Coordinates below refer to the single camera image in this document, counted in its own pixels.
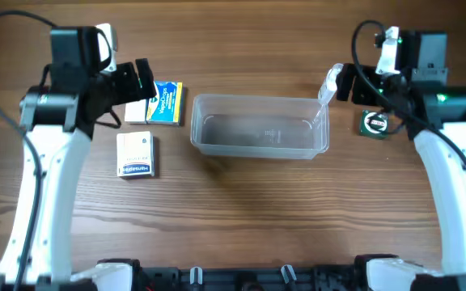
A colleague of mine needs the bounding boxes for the green Zam-Buk ointment box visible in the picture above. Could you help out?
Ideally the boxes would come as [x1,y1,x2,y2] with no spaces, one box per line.
[359,110,388,140]

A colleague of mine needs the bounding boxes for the blue VapoDrops box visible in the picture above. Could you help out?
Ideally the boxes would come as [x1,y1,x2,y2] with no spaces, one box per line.
[146,81,184,125]

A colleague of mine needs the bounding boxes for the white Hansaplast box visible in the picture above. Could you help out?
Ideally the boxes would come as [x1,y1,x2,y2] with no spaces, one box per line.
[116,131,155,179]

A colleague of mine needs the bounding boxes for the clear plastic container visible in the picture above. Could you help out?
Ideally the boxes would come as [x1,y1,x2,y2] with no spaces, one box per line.
[190,94,329,160]

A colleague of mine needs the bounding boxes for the white Panadol box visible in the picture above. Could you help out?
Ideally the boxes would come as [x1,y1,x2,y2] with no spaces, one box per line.
[124,99,148,124]

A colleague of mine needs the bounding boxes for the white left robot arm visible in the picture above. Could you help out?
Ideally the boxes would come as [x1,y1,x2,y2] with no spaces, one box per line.
[0,23,156,289]

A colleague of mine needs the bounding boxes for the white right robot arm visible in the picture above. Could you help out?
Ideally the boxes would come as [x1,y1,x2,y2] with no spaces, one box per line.
[336,27,466,290]

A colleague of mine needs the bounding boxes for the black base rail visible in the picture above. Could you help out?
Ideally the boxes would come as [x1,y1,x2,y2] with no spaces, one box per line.
[107,256,466,291]

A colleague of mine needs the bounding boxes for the clear plastic bottle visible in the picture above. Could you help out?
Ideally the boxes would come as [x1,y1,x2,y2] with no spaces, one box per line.
[318,63,344,106]

